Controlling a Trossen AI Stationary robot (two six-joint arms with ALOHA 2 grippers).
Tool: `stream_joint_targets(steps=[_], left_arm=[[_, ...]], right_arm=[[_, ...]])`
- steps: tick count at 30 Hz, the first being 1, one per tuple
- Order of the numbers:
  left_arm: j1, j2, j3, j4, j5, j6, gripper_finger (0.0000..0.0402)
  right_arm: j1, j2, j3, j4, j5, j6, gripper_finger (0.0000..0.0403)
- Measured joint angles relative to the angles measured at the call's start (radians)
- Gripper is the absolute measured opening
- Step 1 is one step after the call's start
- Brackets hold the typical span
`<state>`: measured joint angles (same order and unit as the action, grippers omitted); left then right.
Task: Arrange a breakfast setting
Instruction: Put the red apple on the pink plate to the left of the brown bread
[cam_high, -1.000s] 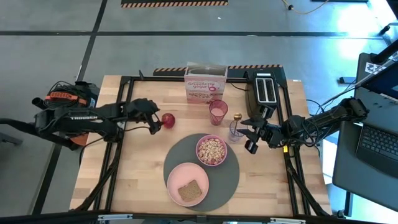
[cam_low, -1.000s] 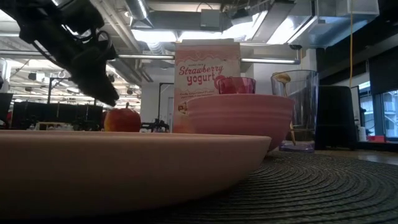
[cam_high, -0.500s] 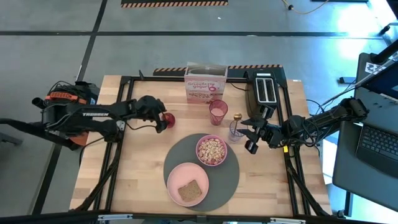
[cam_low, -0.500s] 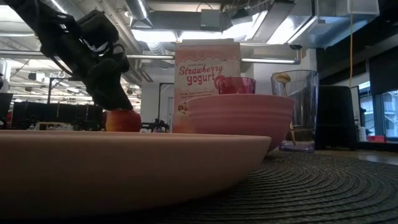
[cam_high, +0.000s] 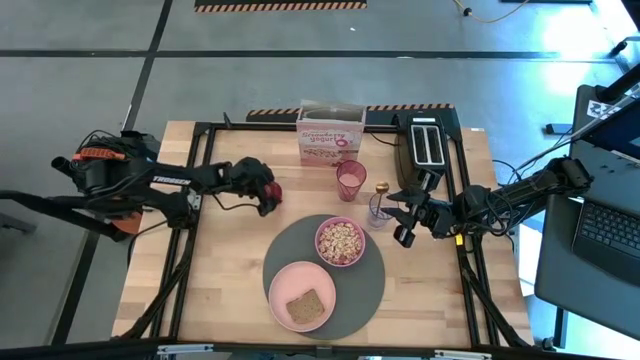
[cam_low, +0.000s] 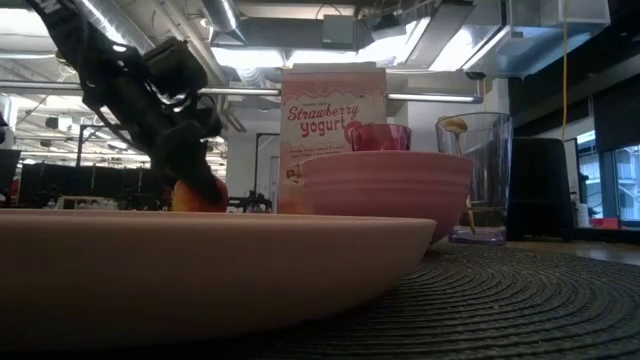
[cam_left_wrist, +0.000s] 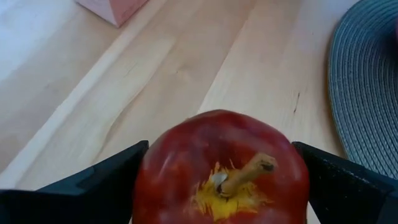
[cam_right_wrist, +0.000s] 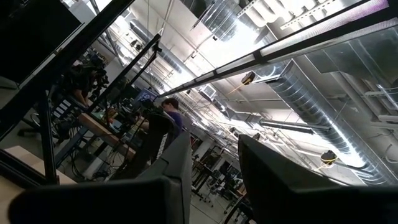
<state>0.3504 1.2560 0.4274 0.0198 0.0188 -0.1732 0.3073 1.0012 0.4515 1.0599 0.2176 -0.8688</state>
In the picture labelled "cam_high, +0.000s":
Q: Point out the small black floor box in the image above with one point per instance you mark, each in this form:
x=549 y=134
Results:
x=557 y=128

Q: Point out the pink plate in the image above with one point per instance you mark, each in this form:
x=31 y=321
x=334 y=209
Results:
x=295 y=280

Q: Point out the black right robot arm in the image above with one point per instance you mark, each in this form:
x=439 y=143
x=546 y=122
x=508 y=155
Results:
x=525 y=192

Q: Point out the cereal pieces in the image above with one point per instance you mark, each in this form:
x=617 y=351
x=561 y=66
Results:
x=340 y=243

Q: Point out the gold spoon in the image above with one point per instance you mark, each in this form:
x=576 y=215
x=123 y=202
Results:
x=382 y=187

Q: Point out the black table frame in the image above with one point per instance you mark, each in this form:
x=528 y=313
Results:
x=209 y=150

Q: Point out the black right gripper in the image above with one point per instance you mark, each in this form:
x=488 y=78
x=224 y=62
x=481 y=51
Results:
x=435 y=215

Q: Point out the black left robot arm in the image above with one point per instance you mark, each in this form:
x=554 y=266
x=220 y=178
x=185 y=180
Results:
x=170 y=180

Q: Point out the orange black hazard tape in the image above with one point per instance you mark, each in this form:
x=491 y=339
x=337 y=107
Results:
x=280 y=7

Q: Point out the brown bread slice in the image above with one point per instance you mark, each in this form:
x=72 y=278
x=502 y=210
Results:
x=305 y=307

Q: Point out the grey cart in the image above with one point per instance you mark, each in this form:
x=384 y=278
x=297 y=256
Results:
x=575 y=300

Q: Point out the silver mounting bracket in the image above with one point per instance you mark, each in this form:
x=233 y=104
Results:
x=462 y=355
x=185 y=349

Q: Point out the round grey woven placemat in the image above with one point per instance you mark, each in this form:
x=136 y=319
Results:
x=365 y=290

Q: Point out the red apple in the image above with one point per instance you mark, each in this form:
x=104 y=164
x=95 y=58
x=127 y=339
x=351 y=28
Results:
x=274 y=192

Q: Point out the strawberry yogurt cereal box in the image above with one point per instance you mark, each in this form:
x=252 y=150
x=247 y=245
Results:
x=330 y=145

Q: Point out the laptop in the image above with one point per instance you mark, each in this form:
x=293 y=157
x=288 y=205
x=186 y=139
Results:
x=610 y=230

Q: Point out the pink bowl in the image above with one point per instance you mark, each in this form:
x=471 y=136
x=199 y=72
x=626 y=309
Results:
x=364 y=242

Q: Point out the white paper sign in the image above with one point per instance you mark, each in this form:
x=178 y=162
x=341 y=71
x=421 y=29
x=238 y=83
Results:
x=600 y=109

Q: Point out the black stand pole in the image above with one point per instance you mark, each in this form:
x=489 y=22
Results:
x=620 y=85

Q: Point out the pink plastic cup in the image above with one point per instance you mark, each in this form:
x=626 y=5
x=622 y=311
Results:
x=350 y=180

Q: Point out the black stand leg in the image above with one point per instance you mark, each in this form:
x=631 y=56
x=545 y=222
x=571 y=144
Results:
x=50 y=205

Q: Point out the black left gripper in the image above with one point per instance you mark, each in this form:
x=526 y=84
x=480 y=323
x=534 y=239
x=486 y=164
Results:
x=250 y=175

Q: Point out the clear plastic cup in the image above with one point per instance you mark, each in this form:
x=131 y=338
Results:
x=391 y=212

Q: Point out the black toaster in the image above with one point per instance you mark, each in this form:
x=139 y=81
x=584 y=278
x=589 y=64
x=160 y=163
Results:
x=406 y=165

